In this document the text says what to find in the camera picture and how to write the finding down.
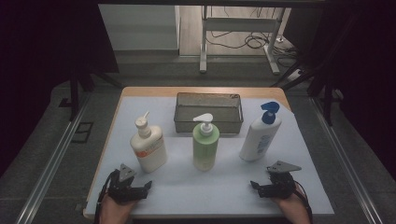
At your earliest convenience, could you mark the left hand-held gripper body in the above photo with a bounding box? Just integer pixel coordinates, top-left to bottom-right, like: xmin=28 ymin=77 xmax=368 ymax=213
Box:
xmin=106 ymin=162 xmax=140 ymax=205

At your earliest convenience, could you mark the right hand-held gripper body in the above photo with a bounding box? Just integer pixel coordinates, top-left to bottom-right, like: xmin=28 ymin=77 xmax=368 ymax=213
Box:
xmin=266 ymin=160 xmax=303 ymax=201

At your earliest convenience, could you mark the cream pump bottle orange label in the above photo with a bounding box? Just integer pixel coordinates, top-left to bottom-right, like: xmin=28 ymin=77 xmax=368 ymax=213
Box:
xmin=129 ymin=110 xmax=168 ymax=175

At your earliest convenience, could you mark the white bottle blue pump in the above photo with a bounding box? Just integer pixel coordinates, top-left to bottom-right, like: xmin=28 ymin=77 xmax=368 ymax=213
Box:
xmin=238 ymin=101 xmax=283 ymax=162

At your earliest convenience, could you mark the green pump bottle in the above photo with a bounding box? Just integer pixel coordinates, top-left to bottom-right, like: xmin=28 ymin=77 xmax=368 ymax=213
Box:
xmin=191 ymin=112 xmax=221 ymax=173

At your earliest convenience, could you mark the grey metal mesh basket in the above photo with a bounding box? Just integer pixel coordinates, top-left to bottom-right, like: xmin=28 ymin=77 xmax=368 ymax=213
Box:
xmin=173 ymin=91 xmax=245 ymax=135

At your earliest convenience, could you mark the person's right hand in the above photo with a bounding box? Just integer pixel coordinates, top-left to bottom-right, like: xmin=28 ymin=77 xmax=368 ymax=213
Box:
xmin=270 ymin=186 xmax=312 ymax=218

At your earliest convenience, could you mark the person's left hand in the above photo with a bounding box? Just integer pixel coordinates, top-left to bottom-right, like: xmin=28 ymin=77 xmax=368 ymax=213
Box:
xmin=99 ymin=194 xmax=138 ymax=224

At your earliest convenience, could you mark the white table mat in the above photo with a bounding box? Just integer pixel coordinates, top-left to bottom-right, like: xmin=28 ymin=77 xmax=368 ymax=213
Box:
xmin=83 ymin=95 xmax=336 ymax=217

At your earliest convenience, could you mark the black metal stand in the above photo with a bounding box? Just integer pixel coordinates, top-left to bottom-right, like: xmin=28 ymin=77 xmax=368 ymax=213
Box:
xmin=58 ymin=60 xmax=123 ymax=123
xmin=270 ymin=60 xmax=345 ymax=127

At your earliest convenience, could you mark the white power strip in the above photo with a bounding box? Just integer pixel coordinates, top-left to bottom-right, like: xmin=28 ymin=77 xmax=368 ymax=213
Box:
xmin=287 ymin=69 xmax=304 ymax=82

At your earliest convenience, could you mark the dark curtain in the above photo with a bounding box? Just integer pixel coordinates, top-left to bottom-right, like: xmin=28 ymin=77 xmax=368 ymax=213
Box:
xmin=0 ymin=0 xmax=120 ymax=176
xmin=284 ymin=0 xmax=396 ymax=181

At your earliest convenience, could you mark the white cabinet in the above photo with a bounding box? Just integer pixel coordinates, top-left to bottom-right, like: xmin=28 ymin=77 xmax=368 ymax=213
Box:
xmin=98 ymin=4 xmax=181 ymax=52

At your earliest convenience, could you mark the aluminium rail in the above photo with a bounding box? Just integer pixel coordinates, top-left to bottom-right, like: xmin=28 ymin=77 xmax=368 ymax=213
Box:
xmin=14 ymin=92 xmax=92 ymax=224
xmin=310 ymin=96 xmax=385 ymax=224

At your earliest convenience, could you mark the black floor cable bundle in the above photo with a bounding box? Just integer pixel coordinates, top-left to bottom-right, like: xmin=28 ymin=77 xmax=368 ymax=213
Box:
xmin=205 ymin=6 xmax=301 ymax=68

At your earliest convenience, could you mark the white desk frame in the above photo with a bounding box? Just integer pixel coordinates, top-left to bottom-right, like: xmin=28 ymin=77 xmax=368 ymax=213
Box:
xmin=199 ymin=5 xmax=281 ymax=76

